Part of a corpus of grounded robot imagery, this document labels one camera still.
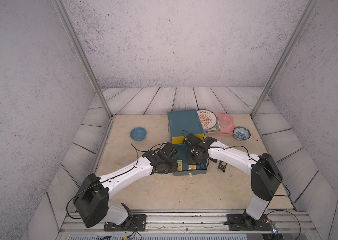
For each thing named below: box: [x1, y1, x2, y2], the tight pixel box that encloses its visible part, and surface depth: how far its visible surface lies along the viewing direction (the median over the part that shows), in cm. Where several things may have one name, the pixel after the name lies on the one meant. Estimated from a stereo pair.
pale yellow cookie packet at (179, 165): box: [177, 159, 183, 172], surface depth 87 cm
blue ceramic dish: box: [130, 127, 147, 142], surface depth 109 cm
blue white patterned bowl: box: [233, 126, 252, 141], surface depth 109 cm
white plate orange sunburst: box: [196, 109, 218, 130], surface depth 119 cm
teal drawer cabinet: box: [167, 109, 205, 156], surface depth 90 cm
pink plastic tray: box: [205, 113, 234, 135], surface depth 114 cm
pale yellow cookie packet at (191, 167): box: [187, 164, 197, 171], surface depth 86 cm
